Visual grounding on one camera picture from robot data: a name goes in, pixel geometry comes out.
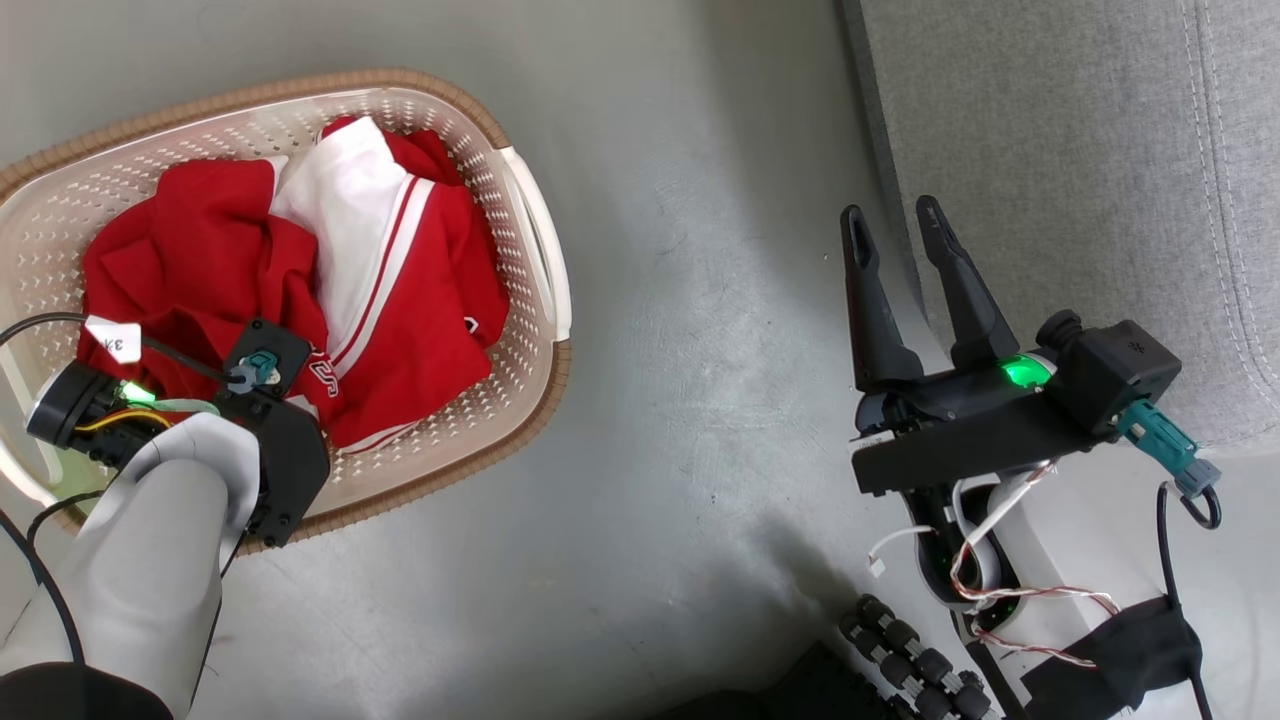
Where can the beige basket with brown rim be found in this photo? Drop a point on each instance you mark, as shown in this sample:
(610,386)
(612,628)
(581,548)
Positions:
(480,160)

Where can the teal right camera connector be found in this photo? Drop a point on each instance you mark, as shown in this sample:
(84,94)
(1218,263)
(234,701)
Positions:
(1160,440)

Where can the white paper tag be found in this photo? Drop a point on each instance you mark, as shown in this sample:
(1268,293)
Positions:
(113,340)

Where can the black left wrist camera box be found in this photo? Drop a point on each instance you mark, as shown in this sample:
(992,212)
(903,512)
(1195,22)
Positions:
(285,345)

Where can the teal camera connector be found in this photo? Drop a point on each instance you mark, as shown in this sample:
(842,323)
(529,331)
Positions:
(260,366)
(1160,440)

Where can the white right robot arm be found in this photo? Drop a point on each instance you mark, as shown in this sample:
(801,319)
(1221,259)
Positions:
(1100,530)

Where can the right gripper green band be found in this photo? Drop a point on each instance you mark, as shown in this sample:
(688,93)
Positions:
(960,395)

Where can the white and red jersey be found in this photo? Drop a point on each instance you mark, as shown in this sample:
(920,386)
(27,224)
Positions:
(420,300)

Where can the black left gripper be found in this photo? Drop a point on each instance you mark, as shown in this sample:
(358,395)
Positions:
(295,470)

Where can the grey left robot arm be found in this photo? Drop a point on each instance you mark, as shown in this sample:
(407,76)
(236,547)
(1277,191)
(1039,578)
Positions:
(150,560)

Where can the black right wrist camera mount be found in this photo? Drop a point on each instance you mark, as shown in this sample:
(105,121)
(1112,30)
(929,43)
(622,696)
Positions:
(1110,370)

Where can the teal left camera connector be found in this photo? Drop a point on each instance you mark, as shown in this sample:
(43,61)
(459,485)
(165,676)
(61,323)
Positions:
(260,366)

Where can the red sweatshirt with white lettering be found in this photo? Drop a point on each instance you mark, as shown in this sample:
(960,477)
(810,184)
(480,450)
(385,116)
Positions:
(190,250)

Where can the black robot torso part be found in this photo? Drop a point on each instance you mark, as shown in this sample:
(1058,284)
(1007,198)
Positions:
(60,695)

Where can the grey fabric sofa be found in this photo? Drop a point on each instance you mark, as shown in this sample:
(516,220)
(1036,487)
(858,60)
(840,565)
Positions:
(1080,120)

